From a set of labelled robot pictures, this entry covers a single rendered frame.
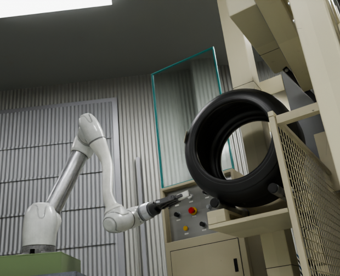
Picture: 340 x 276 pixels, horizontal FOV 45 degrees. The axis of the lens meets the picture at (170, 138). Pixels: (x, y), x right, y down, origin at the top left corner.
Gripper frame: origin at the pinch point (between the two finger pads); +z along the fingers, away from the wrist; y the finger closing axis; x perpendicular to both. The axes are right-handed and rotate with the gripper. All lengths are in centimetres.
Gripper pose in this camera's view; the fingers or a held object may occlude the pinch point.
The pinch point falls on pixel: (183, 195)
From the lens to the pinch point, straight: 212.4
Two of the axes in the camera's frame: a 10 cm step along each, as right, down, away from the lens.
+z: 8.2, -4.2, -3.9
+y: 5.4, 3.0, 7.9
